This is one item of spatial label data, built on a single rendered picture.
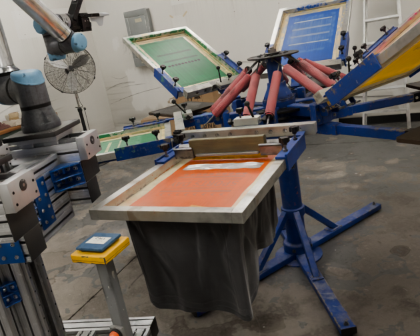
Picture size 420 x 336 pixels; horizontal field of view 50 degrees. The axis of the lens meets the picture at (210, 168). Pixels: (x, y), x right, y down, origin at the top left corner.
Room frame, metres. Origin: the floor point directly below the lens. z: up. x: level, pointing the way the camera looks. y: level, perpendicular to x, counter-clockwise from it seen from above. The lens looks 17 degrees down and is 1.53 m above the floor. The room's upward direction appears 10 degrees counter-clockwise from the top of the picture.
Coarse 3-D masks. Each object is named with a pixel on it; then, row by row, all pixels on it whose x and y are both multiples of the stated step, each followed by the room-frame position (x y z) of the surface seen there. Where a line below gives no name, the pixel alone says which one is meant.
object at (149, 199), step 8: (192, 160) 2.02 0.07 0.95; (200, 160) 1.99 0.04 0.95; (208, 160) 1.97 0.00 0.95; (216, 160) 1.94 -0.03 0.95; (224, 160) 1.92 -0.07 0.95; (176, 176) 1.82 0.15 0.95; (160, 184) 1.75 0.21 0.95; (168, 184) 1.73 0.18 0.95; (152, 192) 1.67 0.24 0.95; (144, 200) 1.60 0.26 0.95; (152, 200) 1.58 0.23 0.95; (160, 200) 1.56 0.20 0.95; (168, 200) 1.55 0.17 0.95; (176, 200) 1.53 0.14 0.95
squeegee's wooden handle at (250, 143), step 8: (232, 136) 1.91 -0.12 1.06; (240, 136) 1.88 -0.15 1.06; (248, 136) 1.86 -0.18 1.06; (256, 136) 1.84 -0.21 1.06; (264, 136) 1.83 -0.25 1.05; (192, 144) 1.97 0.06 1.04; (200, 144) 1.96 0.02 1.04; (208, 144) 1.94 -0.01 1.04; (216, 144) 1.92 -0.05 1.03; (224, 144) 1.90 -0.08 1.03; (232, 144) 1.89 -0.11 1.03; (240, 144) 1.87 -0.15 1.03; (248, 144) 1.85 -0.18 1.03; (256, 144) 1.84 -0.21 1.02; (200, 152) 1.96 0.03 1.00; (208, 152) 1.94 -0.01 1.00; (216, 152) 1.92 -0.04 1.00; (224, 152) 1.91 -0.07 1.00
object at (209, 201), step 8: (232, 160) 1.90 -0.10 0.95; (240, 160) 1.88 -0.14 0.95; (248, 160) 1.86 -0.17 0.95; (256, 160) 1.84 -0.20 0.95; (264, 160) 1.81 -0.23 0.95; (240, 168) 1.77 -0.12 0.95; (248, 168) 1.75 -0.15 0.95; (256, 168) 1.73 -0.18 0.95; (248, 176) 1.65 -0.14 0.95; (256, 176) 1.63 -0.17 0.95; (240, 184) 1.58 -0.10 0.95; (248, 184) 1.56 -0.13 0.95; (232, 192) 1.51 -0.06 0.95; (240, 192) 1.50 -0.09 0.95; (184, 200) 1.52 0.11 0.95; (192, 200) 1.50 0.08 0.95; (200, 200) 1.49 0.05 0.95; (208, 200) 1.48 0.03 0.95; (216, 200) 1.46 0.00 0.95; (224, 200) 1.45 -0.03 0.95; (232, 200) 1.43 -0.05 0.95
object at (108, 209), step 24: (168, 168) 1.94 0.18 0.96; (120, 192) 1.64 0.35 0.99; (264, 192) 1.42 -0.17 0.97; (96, 216) 1.49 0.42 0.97; (120, 216) 1.44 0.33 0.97; (144, 216) 1.40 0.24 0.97; (168, 216) 1.36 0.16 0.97; (192, 216) 1.32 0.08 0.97; (216, 216) 1.28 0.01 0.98; (240, 216) 1.24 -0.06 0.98
